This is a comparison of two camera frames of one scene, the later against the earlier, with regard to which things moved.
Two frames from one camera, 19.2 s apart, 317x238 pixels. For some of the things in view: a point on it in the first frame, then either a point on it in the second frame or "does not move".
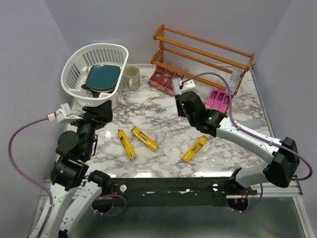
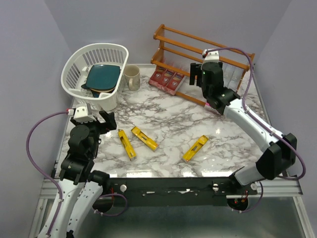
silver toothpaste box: [235, 78] does not move
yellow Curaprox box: [127, 144] does not move
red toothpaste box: [157, 78] does not move
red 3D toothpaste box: [168, 76] does not move
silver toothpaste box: [176, 83] to [228, 71]
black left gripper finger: [104, 111] to [110, 124]
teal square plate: [102, 77] does not move
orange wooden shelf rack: [219, 64] does not move
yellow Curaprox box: [152, 145] does not move
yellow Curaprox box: [194, 148] does not move
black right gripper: [179, 107] to [195, 69]
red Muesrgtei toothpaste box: [166, 84] to [174, 83]
